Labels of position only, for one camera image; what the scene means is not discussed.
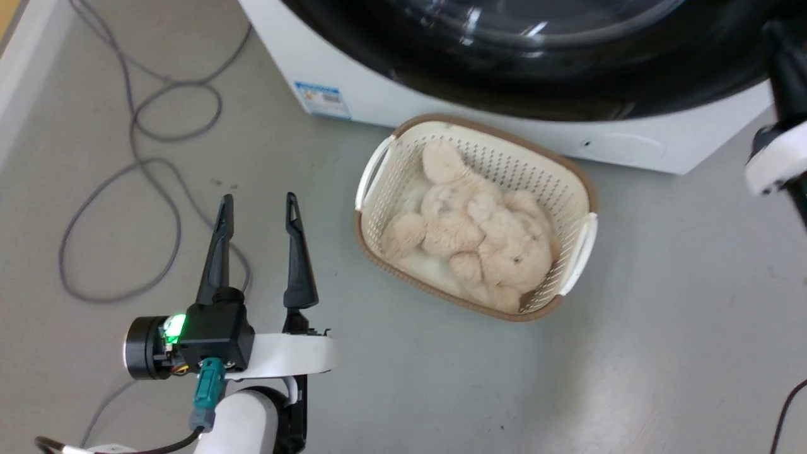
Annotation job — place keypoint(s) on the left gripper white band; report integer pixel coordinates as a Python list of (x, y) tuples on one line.
[(290, 353)]

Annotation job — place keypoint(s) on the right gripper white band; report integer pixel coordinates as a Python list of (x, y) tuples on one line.
[(778, 157)]

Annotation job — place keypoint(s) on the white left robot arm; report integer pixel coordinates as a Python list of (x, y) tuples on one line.
[(243, 425)]

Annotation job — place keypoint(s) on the white front-load washing machine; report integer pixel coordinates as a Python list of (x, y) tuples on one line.
[(630, 144)]

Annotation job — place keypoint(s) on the black round washing machine door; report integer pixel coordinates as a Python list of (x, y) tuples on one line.
[(567, 69)]

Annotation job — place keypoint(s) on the cream laundry basket brown rim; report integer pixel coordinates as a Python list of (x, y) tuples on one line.
[(384, 189)]

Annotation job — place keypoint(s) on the blue white energy label sticker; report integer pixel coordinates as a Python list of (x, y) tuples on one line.
[(323, 99)]

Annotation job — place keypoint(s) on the beige plush teddy bear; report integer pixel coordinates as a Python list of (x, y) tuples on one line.
[(479, 233)]

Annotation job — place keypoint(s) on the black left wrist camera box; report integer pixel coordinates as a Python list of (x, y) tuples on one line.
[(208, 337)]

